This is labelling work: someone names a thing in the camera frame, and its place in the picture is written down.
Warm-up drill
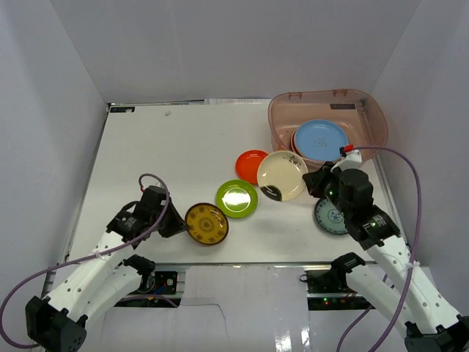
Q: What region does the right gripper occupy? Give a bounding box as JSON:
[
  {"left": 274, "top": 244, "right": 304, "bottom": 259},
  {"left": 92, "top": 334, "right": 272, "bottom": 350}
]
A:
[{"left": 303, "top": 162, "right": 351, "bottom": 218}]

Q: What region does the yellow brown patterned plate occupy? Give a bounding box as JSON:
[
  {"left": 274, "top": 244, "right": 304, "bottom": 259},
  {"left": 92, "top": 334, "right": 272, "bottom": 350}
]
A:
[{"left": 185, "top": 202, "right": 229, "bottom": 246}]

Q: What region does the cream brown glossy plate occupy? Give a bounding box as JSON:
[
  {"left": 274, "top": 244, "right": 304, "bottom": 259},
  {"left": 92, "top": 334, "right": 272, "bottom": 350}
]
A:
[{"left": 257, "top": 150, "right": 308, "bottom": 202}]

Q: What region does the light blue plate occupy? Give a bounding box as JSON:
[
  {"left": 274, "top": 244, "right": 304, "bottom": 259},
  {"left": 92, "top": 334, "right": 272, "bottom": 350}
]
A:
[{"left": 294, "top": 120, "right": 348, "bottom": 161}]

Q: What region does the red teal floral plate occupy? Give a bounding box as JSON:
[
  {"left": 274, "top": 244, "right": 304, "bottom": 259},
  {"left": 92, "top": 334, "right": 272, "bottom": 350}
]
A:
[{"left": 290, "top": 129, "right": 304, "bottom": 158}]

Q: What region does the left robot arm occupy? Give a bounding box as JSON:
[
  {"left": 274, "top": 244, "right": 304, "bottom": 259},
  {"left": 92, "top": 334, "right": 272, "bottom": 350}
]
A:
[{"left": 26, "top": 186, "right": 187, "bottom": 351}]

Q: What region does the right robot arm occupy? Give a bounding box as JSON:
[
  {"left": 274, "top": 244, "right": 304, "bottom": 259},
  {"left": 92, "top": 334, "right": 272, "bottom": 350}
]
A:
[{"left": 303, "top": 163, "right": 468, "bottom": 351}]

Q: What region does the blue white porcelain plate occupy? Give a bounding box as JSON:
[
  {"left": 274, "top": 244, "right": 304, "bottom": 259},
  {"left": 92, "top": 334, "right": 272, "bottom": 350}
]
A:
[{"left": 314, "top": 198, "right": 348, "bottom": 235}]

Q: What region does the lime green plate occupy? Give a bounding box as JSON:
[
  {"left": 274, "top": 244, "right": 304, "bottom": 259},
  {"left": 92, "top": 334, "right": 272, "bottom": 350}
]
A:
[{"left": 215, "top": 180, "right": 259, "bottom": 219}]

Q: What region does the orange plate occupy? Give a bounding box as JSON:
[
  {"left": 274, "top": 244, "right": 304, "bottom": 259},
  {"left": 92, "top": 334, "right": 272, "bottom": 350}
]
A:
[{"left": 235, "top": 150, "right": 268, "bottom": 185}]

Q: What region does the small black label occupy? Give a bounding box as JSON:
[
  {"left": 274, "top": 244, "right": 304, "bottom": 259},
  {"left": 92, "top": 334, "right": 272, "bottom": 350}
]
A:
[{"left": 109, "top": 106, "right": 135, "bottom": 114}]

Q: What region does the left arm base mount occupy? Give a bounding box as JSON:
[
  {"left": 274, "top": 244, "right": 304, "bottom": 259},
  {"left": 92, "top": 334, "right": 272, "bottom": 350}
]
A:
[{"left": 116, "top": 271, "right": 180, "bottom": 308}]

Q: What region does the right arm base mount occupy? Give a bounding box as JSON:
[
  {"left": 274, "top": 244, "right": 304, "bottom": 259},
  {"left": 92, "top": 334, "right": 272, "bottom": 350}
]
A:
[{"left": 299, "top": 269, "right": 372, "bottom": 311}]

